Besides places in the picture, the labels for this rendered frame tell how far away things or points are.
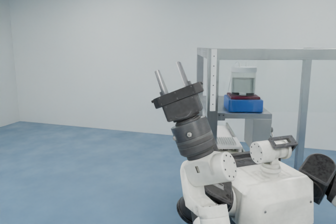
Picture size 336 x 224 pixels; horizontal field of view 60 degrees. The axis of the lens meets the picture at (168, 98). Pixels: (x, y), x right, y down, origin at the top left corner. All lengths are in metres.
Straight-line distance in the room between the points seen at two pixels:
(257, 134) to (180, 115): 1.16
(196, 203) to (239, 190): 0.26
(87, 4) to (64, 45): 0.94
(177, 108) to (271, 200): 0.42
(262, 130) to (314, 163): 0.71
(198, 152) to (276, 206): 0.36
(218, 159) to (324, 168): 0.53
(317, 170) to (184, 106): 0.59
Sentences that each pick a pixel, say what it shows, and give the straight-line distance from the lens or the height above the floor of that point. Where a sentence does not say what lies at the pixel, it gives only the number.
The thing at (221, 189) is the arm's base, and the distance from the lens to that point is 0.89.
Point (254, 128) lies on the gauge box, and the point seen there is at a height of 1.15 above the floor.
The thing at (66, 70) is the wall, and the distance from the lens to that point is 6.20.
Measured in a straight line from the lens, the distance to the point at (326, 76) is 1.77.
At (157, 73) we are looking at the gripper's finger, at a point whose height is 1.56.
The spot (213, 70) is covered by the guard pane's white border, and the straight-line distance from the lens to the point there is 1.60.
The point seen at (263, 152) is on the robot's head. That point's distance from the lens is 0.91.
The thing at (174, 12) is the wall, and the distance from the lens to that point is 5.20.
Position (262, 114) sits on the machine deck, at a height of 1.23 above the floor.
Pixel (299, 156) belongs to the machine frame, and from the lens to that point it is 3.10.
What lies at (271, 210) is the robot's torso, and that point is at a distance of 0.93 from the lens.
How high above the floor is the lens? 1.62
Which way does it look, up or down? 10 degrees down
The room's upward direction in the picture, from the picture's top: straight up
